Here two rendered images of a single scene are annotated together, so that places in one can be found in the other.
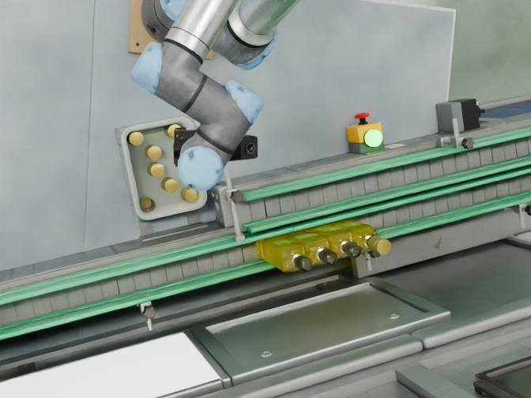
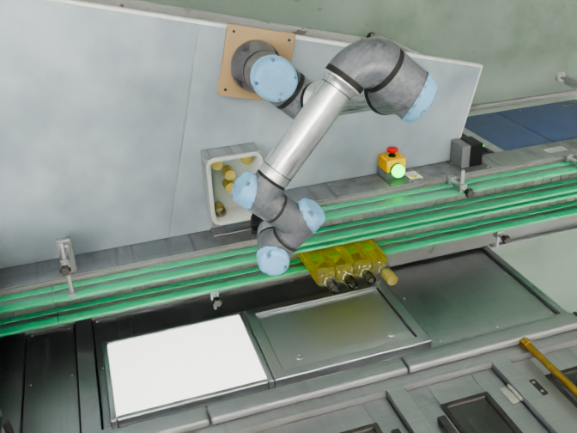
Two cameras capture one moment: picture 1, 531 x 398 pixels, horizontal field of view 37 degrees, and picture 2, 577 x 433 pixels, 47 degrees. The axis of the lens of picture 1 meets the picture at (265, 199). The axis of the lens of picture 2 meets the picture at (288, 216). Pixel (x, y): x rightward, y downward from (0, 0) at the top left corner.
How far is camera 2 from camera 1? 0.64 m
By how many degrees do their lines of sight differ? 17
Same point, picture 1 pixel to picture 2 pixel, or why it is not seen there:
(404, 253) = (405, 256)
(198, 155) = (274, 256)
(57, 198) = (152, 199)
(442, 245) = (434, 250)
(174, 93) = (262, 214)
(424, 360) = (407, 385)
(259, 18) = not seen: hidden behind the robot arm
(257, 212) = not seen: hidden behind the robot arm
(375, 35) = not seen: hidden behind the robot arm
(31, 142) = (136, 158)
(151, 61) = (248, 193)
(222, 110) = (295, 226)
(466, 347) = (437, 377)
